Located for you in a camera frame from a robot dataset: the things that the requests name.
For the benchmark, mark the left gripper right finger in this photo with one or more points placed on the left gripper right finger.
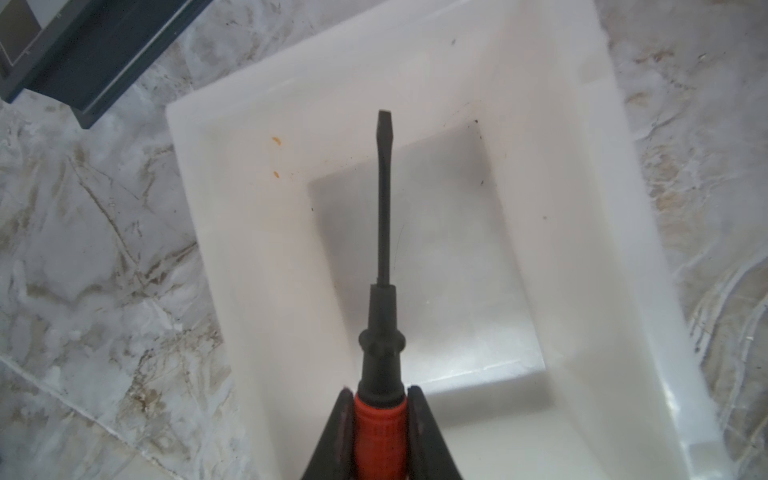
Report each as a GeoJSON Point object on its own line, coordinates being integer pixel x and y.
{"type": "Point", "coordinates": [429, 457]}

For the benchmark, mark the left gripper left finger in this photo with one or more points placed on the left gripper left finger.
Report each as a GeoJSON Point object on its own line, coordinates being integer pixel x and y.
{"type": "Point", "coordinates": [333, 457]}

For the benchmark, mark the red black screwdriver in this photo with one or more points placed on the red black screwdriver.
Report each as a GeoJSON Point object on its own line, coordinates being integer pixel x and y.
{"type": "Point", "coordinates": [380, 446]}

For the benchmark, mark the white plastic bin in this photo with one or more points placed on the white plastic bin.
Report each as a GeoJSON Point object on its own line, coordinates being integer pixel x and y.
{"type": "Point", "coordinates": [540, 316]}

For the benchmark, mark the black white chessboard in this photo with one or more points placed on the black white chessboard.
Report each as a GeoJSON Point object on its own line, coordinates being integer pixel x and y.
{"type": "Point", "coordinates": [86, 54]}

